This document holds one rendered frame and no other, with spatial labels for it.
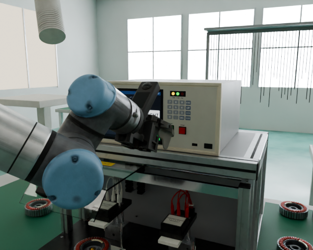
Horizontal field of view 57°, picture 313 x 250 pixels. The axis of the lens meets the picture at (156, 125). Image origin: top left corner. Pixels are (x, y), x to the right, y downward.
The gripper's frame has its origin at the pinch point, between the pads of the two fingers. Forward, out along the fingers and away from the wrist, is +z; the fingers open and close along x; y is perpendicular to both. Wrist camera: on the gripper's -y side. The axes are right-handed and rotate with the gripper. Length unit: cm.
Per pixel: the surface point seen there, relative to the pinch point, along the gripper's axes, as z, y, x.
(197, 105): 3.6, -9.2, 8.2
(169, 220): 12.3, 23.7, 2.3
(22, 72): 327, -168, -468
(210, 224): 32.5, 24.2, 10.3
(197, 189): 10.4, 13.7, 9.9
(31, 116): 379, -89, -469
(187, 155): 7.2, 4.7, 6.1
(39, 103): 31, -15, -81
